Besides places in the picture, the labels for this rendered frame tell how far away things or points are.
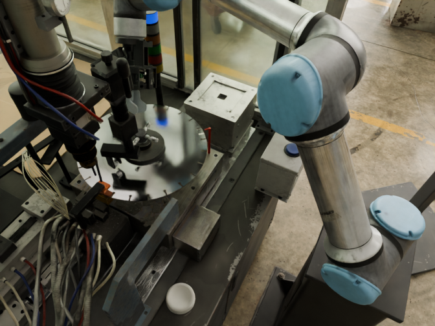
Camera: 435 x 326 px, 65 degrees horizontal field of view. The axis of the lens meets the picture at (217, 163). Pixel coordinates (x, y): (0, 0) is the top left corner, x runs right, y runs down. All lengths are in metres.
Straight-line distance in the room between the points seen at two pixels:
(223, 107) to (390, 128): 1.71
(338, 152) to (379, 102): 2.18
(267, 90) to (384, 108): 2.22
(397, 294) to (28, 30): 0.97
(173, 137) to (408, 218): 0.59
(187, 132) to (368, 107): 1.94
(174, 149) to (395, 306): 0.68
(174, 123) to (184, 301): 0.46
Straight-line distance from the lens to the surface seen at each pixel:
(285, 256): 1.82
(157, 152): 0.88
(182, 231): 0.90
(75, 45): 1.65
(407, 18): 3.80
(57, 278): 0.81
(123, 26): 0.87
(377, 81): 3.00
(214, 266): 0.94
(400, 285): 1.05
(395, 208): 0.87
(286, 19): 0.72
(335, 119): 0.58
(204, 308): 0.91
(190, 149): 0.89
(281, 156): 0.97
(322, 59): 0.57
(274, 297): 1.72
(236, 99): 1.12
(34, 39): 0.55
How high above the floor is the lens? 1.62
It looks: 51 degrees down
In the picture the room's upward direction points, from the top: 3 degrees clockwise
